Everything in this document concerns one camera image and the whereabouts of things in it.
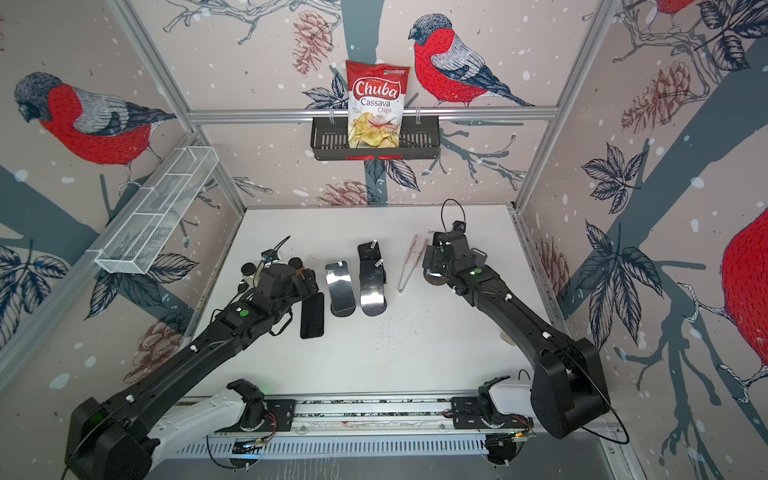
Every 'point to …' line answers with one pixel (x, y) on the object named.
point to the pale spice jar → (247, 270)
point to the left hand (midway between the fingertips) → (301, 277)
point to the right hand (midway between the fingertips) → (438, 257)
